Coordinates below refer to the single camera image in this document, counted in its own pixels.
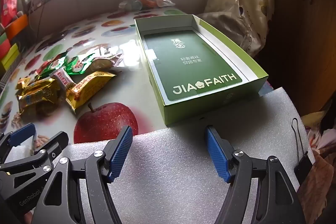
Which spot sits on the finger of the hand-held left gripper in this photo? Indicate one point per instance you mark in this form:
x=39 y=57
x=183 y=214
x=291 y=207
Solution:
x=22 y=134
x=56 y=144

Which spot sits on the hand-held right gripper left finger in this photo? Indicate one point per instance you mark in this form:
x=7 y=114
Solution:
x=120 y=154

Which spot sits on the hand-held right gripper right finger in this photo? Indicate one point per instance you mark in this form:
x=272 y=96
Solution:
x=218 y=157

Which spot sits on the gold snack packet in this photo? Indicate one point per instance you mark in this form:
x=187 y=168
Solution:
x=43 y=85
x=36 y=104

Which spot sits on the small gold candy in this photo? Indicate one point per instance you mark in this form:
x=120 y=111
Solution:
x=22 y=82

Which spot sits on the small red-white snack packet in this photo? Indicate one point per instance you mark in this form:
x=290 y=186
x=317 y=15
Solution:
x=61 y=77

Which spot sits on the yellow orange-print snack packet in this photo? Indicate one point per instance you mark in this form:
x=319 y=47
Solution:
x=89 y=83

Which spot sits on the green cookie snack packet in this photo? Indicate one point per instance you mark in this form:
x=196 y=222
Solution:
x=56 y=66

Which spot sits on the green cardboard box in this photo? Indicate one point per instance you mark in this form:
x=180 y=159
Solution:
x=194 y=61

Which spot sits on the white foam sheet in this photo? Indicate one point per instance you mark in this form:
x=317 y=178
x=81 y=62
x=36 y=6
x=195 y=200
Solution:
x=170 y=161

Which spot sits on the black-white striped box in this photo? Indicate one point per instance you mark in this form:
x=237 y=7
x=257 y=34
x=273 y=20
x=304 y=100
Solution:
x=14 y=70

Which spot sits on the yellow-green box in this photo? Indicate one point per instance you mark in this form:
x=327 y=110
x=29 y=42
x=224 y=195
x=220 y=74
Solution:
x=11 y=54

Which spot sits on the black binder clip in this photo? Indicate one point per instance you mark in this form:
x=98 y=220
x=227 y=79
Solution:
x=303 y=169

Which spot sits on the red patterned box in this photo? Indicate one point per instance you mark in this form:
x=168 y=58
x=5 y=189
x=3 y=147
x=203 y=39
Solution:
x=4 y=49

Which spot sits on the light green box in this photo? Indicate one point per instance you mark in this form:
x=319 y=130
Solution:
x=2 y=37

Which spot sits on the brown cloth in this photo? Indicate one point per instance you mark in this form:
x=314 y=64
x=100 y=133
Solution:
x=316 y=187

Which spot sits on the floral cloth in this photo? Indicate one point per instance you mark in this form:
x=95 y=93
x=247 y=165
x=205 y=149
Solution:
x=324 y=134

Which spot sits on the orange box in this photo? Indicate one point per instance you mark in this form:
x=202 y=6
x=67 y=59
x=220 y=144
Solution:
x=17 y=26

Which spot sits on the dark wooden cabinet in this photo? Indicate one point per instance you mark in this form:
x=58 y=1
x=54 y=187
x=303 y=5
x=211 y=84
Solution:
x=302 y=43

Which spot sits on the cream printed curtain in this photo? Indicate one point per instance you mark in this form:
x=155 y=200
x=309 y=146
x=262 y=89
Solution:
x=236 y=3

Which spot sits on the mandarin orange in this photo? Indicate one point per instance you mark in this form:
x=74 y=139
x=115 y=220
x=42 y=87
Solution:
x=148 y=2

